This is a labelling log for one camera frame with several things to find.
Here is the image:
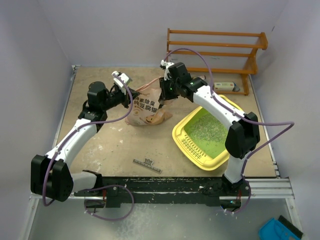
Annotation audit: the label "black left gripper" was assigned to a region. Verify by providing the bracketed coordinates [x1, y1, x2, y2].
[101, 86, 140, 112]

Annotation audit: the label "pink cat litter bag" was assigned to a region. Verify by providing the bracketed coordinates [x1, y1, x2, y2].
[125, 77, 173, 126]

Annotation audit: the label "white bag sealing clip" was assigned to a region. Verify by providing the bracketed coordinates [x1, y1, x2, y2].
[132, 158, 162, 174]

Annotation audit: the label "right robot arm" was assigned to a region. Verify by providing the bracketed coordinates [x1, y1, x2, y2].
[159, 60, 260, 196]

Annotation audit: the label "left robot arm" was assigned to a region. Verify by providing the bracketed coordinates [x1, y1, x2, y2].
[30, 81, 139, 202]

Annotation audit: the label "pale green box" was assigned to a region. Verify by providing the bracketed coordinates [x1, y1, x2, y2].
[213, 82, 235, 92]

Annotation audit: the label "yellow green litter box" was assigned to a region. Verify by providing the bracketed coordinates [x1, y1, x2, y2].
[172, 106, 229, 171]

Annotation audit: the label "green litter pellets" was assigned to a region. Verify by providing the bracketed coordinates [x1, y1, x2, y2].
[184, 113, 228, 143]

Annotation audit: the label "orange wooden shelf rack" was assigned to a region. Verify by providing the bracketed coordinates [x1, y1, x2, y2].
[166, 28, 268, 96]

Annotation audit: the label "blue dustpan with brush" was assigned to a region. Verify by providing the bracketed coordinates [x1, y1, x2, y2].
[258, 215, 304, 240]

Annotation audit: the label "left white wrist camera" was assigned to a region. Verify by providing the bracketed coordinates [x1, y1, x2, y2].
[111, 71, 132, 94]

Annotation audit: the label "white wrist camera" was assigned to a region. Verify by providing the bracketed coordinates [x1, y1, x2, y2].
[160, 59, 175, 77]
[111, 71, 132, 94]

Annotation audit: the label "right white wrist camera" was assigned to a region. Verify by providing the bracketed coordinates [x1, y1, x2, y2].
[160, 59, 175, 77]

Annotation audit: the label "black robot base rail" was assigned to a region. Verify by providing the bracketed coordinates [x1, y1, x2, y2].
[75, 176, 251, 209]

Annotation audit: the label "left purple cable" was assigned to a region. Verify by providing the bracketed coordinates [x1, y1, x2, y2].
[41, 73, 135, 222]

